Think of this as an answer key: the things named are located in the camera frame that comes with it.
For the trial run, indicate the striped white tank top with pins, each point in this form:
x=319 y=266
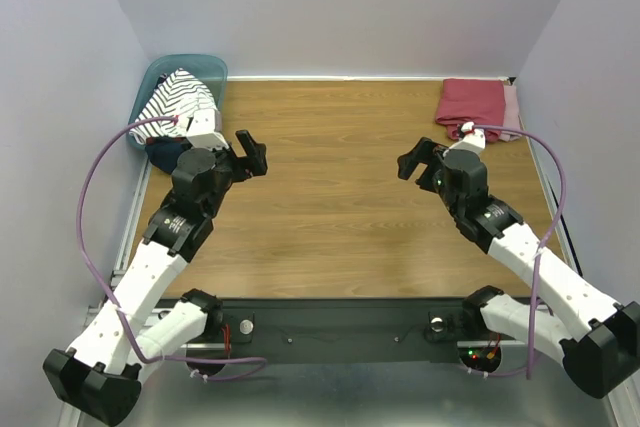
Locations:
x=180 y=94

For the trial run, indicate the folded red tank top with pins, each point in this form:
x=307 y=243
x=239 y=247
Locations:
x=470 y=100

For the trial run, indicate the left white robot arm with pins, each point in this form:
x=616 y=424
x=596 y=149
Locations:
x=103 y=370

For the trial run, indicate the navy blue tank top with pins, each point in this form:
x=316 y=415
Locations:
x=164 y=152

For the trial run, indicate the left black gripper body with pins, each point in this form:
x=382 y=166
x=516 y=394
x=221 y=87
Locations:
x=229 y=173

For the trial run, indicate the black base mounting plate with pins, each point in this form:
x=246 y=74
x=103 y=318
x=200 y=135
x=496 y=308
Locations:
x=347 y=330

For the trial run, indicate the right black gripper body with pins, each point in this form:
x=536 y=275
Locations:
x=428 y=167

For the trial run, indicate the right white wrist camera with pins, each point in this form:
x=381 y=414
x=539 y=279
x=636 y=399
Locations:
x=469 y=138

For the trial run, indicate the aluminium frame rail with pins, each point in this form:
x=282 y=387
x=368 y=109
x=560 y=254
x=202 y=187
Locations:
x=127 y=240

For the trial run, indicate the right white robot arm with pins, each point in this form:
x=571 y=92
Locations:
x=590 y=334

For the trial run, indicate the folded pink tank top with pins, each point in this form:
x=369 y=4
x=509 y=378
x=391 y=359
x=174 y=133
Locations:
x=511 y=121

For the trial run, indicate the teal plastic bin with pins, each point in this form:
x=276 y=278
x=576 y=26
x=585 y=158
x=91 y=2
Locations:
x=211 y=70

